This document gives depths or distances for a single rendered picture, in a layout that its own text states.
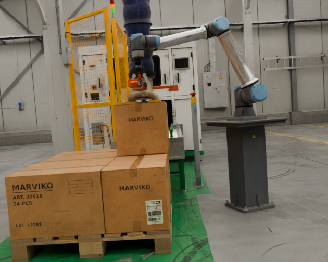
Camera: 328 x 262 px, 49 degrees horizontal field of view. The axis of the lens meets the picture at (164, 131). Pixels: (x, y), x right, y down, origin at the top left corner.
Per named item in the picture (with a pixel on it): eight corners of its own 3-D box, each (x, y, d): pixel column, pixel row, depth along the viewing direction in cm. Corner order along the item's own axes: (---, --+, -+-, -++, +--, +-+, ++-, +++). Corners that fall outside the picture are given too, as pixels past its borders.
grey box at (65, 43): (68, 66, 426) (66, 40, 424) (72, 65, 426) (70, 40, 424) (63, 64, 406) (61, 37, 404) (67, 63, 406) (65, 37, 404)
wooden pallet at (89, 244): (68, 208, 344) (66, 193, 343) (172, 201, 341) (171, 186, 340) (12, 262, 225) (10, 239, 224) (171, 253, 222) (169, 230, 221)
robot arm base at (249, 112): (244, 118, 319) (244, 106, 319) (261, 116, 302) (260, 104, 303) (228, 118, 309) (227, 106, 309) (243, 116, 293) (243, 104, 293)
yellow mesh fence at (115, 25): (131, 165, 585) (122, 35, 572) (137, 164, 585) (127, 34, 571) (121, 179, 469) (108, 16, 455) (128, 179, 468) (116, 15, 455)
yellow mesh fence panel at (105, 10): (75, 181, 475) (61, 21, 461) (80, 180, 483) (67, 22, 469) (120, 187, 419) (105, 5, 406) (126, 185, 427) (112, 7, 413)
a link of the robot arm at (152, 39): (156, 38, 273) (140, 38, 269) (161, 33, 262) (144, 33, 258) (158, 50, 273) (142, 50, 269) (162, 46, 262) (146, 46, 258)
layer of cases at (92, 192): (66, 193, 343) (63, 152, 341) (171, 186, 340) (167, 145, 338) (10, 239, 224) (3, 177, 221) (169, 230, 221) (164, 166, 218)
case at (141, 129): (127, 148, 338) (124, 105, 335) (169, 145, 336) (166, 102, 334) (117, 156, 278) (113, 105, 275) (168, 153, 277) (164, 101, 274)
